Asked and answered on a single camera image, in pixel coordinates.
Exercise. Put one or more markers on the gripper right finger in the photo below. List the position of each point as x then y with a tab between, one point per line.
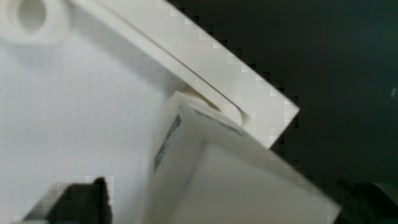
368	201

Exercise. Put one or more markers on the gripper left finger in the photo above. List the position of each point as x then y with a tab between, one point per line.
75	204

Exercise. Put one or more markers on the white desk leg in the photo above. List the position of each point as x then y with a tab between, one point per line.
219	180

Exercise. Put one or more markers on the white desk top tray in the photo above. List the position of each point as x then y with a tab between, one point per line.
86	74

